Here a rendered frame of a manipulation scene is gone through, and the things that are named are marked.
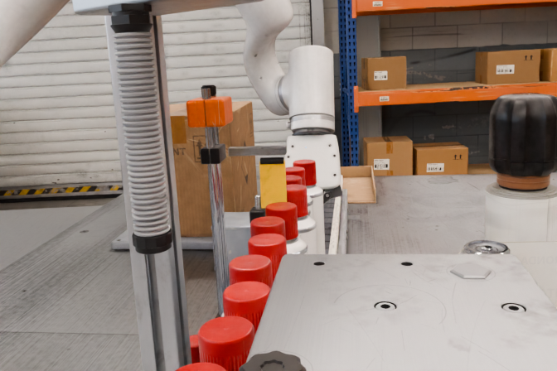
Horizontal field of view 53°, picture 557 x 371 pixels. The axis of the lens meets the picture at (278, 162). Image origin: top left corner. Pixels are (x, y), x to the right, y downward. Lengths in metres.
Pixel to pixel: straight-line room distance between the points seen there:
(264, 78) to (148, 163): 0.62
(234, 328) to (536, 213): 0.45
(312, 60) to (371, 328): 0.84
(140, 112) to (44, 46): 4.89
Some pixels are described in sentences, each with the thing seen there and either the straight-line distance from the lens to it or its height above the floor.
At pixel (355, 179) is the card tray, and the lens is 1.78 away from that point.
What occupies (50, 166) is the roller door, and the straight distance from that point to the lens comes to 5.47.
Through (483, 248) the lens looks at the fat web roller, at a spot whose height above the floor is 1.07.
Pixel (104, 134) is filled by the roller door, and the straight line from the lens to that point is 5.24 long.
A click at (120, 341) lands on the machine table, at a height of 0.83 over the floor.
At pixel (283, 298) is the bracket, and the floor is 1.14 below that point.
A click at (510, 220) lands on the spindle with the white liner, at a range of 0.71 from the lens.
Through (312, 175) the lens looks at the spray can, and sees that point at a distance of 0.79.
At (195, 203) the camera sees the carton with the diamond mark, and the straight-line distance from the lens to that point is 1.22.
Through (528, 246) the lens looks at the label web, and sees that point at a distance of 0.55.
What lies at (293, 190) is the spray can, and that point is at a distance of 0.64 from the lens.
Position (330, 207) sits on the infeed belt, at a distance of 1.30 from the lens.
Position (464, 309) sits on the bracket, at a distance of 0.22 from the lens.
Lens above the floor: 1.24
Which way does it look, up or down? 11 degrees down
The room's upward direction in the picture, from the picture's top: 3 degrees counter-clockwise
